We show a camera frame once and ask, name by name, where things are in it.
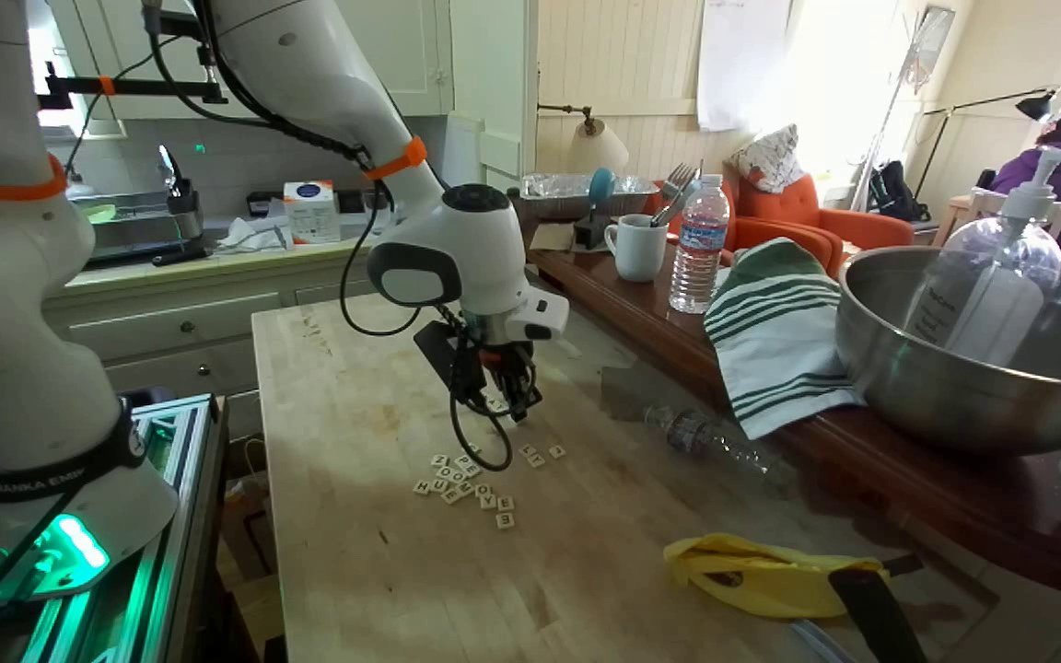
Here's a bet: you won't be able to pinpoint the black bag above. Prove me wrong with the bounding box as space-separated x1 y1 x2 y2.
865 159 930 225

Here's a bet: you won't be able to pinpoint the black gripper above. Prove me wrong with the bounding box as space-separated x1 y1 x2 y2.
475 338 550 425

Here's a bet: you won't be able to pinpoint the brown cardboard sheet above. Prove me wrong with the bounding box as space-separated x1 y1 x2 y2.
528 220 582 259

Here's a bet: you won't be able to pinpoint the white wall cabinet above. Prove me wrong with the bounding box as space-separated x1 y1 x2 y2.
342 0 460 123

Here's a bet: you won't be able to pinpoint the black camera on stand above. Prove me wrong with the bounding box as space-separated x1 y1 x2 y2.
141 3 229 78

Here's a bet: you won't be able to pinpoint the dark wooden counter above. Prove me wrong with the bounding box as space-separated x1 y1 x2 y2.
515 192 1061 608

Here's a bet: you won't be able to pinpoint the orange armchair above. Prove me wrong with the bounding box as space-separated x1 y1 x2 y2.
644 162 920 280

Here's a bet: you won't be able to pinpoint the black floor lamp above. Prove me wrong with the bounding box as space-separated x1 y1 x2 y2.
914 85 1061 208

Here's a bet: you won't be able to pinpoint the patterned pillow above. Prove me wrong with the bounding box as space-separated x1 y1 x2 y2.
738 123 817 196

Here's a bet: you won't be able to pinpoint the hanging wall picture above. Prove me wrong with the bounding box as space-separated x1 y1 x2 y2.
894 0 962 96

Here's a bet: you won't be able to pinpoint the aluminium foil tray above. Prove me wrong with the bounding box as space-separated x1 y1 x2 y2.
515 169 656 208

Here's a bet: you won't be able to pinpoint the crushed clear plastic bottle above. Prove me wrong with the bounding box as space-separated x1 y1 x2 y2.
638 403 791 474

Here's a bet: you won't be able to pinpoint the white drawer cabinet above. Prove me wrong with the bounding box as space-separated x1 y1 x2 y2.
47 236 436 408

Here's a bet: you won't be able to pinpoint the white ceramic mug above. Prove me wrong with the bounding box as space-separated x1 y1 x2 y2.
601 212 671 287

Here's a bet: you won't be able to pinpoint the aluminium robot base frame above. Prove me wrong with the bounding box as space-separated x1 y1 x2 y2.
0 391 229 663

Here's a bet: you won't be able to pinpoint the black handle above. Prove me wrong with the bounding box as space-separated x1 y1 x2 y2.
824 564 931 663

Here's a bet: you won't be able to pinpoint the white crumpled rags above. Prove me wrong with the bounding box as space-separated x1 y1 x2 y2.
214 213 301 253

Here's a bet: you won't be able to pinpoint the clear plastic water bottle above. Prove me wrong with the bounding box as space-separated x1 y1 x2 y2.
666 172 732 318

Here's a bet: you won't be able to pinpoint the clear pump sanitizer bottle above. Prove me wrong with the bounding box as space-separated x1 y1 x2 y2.
900 145 1061 370

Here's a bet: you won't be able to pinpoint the green striped dish towel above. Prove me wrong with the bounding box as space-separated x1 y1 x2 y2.
701 236 871 441

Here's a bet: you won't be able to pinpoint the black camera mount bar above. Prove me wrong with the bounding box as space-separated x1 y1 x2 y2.
38 58 232 115

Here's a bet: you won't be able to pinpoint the white desk lamp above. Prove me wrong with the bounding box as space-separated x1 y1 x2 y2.
538 101 634 177

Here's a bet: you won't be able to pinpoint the white wall paper sheet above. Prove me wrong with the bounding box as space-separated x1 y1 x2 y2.
688 0 796 138

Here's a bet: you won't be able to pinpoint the white tape roll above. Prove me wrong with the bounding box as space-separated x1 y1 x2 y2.
279 177 342 244

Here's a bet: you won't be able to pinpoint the metal utensils in mug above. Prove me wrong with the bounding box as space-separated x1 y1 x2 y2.
652 162 701 231

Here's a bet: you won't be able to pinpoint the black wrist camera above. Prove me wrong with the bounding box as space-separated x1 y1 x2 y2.
414 320 485 417

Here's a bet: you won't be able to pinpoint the large steel mixing bowl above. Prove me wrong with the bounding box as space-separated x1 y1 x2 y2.
832 244 1061 462

